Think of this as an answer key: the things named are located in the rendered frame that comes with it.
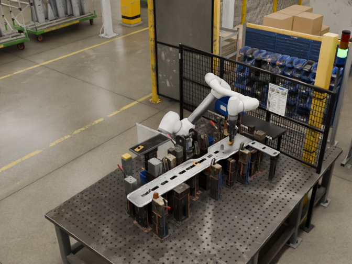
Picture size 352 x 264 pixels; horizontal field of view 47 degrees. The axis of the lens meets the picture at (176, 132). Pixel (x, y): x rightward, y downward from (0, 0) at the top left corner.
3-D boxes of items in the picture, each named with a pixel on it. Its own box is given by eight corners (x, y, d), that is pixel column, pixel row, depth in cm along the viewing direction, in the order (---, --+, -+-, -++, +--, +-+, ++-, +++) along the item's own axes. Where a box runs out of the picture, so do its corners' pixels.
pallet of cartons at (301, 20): (295, 80, 751) (303, 24, 698) (257, 69, 798) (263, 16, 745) (323, 62, 827) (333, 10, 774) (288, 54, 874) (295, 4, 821)
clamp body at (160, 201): (162, 243, 314) (161, 207, 295) (150, 233, 323) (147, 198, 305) (172, 236, 320) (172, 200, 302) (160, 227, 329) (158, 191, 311)
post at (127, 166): (129, 202, 355) (125, 161, 333) (124, 198, 360) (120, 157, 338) (136, 198, 360) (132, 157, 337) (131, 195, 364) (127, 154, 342)
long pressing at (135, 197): (142, 210, 304) (142, 208, 303) (123, 196, 318) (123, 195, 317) (254, 141, 385) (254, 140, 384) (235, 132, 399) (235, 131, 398)
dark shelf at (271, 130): (273, 140, 383) (273, 138, 382) (203, 109, 440) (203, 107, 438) (286, 132, 396) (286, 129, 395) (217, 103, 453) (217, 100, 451)
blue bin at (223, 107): (232, 119, 414) (233, 108, 407) (213, 108, 435) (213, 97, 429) (244, 114, 422) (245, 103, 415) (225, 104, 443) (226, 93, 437)
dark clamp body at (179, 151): (178, 189, 371) (178, 154, 352) (169, 183, 379) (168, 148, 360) (187, 184, 377) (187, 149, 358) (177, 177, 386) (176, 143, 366)
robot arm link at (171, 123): (155, 126, 422) (164, 107, 425) (168, 133, 432) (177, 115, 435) (163, 129, 409) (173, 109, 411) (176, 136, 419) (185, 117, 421)
